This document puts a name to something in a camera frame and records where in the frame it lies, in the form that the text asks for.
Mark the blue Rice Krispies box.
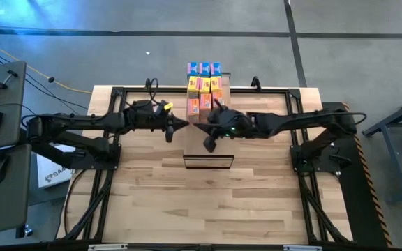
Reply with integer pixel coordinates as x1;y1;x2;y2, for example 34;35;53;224
209;61;223;78
187;62;200;78
198;62;211;78

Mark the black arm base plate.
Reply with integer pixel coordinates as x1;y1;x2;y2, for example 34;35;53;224
290;144;352;173
70;143;122;171

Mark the yellow Corn Pops box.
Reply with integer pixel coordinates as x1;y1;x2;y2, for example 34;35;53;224
210;75;223;93
199;76;212;95
186;75;201;100

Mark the dark grey desk top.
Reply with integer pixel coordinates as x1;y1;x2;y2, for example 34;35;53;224
0;144;31;238
0;61;27;155

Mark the wooden shelf with black frame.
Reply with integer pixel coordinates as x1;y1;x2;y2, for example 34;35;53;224
182;71;236;171

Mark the silver metal bracket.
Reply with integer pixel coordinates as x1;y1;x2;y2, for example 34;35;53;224
87;243;129;251
283;245;323;251

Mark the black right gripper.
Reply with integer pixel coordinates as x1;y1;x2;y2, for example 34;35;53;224
193;107;255;154

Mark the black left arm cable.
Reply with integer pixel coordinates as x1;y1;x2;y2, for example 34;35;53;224
144;77;160;105

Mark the black floor cable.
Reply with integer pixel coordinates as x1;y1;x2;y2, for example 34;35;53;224
0;45;89;112

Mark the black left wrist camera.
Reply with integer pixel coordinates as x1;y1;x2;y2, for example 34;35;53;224
151;100;168;116

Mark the yellow floor cable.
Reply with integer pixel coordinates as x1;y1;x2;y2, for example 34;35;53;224
0;34;94;95

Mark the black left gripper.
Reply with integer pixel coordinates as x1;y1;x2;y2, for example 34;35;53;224
129;100;191;144

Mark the white printed cardboard box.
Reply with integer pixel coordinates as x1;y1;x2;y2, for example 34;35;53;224
36;144;77;190

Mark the orange Frosted Mini-Wheats box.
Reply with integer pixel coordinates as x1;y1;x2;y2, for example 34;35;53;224
186;98;201;124
211;91;225;109
199;93;213;123

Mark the black mat with hazard stripes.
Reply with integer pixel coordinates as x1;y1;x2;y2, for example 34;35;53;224
325;101;394;248

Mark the blue-grey metal stand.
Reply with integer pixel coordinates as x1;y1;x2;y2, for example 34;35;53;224
361;91;402;203

